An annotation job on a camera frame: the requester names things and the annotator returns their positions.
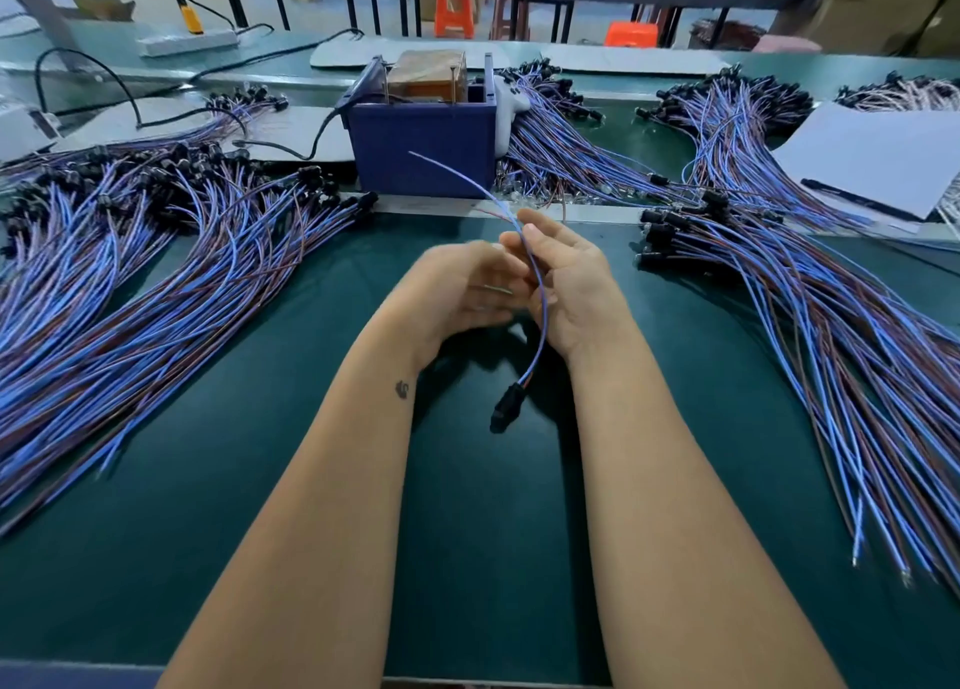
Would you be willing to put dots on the person's left hand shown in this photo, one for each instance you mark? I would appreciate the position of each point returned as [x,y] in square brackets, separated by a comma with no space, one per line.
[450,291]

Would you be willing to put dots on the person's right hand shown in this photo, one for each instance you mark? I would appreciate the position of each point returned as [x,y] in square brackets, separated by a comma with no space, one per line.
[578,291]

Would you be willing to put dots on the blue plastic tester box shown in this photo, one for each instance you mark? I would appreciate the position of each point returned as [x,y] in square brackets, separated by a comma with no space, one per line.
[420,148]

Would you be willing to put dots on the person's left forearm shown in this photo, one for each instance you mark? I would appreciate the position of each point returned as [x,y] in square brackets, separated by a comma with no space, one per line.
[300,539]

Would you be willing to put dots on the person's right forearm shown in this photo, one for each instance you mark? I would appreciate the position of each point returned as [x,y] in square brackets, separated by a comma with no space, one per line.
[698,539]

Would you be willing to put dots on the white power strip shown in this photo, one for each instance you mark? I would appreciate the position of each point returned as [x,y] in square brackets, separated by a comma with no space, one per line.
[189,42]

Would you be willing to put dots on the brown cardboard block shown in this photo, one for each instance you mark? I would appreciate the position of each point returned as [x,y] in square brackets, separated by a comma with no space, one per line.
[428,76]

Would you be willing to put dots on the white flat mat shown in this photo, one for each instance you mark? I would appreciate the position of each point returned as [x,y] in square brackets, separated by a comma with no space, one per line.
[360,52]
[639,60]
[288,133]

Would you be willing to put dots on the orange plastic stool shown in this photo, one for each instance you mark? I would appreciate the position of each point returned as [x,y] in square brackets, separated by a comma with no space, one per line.
[632,34]
[455,7]

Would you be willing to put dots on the black pen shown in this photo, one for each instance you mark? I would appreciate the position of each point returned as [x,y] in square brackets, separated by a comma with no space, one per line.
[863,201]

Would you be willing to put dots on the pink plastic stool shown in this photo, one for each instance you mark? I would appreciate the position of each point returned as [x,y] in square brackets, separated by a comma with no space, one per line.
[786,45]

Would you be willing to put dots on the white paper sheet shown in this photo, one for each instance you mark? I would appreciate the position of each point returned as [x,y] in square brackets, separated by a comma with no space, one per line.
[878,159]

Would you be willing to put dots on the orange plug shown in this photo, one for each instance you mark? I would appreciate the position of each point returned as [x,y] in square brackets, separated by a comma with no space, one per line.
[191,19]

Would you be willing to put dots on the open cardboard box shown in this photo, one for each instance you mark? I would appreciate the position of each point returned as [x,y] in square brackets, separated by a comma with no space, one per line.
[102,7]

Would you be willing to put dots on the white plastic device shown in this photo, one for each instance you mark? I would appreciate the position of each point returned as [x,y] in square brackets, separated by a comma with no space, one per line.
[23,133]

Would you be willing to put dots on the grey metal pole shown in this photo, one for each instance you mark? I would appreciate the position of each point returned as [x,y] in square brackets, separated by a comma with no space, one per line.
[38,3]

